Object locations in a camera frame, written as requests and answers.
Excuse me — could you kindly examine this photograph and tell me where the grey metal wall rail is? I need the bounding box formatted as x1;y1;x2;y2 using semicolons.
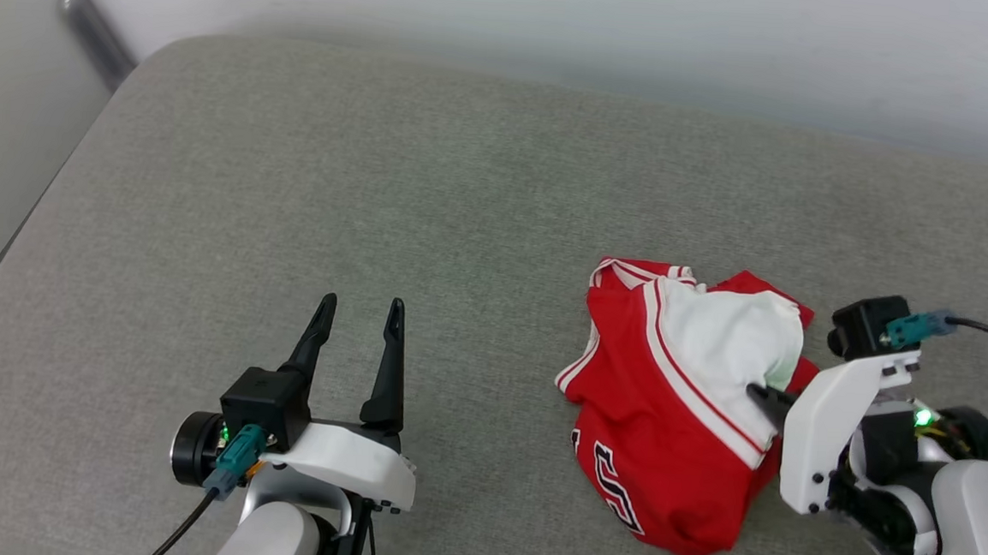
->
24;0;143;93

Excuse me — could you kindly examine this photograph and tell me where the red and white basketball jersey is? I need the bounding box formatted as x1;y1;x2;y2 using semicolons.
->
545;254;828;555

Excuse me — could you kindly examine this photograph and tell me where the black cable with teal plug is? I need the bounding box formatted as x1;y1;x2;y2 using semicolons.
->
882;307;988;355
142;418;267;555

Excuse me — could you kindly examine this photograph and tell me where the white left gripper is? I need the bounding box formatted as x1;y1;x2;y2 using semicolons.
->
271;289;427;515

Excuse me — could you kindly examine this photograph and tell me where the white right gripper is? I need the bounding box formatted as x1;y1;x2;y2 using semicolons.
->
740;340;922;522

